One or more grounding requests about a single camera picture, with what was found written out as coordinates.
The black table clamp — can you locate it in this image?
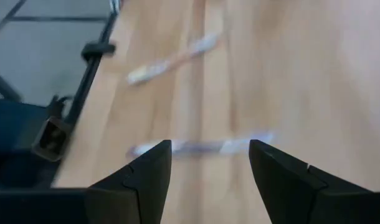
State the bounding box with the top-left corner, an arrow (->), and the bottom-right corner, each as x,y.
80,41 -> 117,62

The black table-level camera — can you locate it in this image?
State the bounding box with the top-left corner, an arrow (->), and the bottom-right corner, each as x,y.
31,116 -> 74,163

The purple toothbrush in wrapper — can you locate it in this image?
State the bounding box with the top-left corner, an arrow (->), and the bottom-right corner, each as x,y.
125,131 -> 275,158

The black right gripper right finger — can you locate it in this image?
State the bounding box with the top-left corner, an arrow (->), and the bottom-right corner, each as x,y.
249,139 -> 380,224

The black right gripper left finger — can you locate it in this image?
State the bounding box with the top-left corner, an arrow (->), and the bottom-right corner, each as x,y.
0,139 -> 173,224

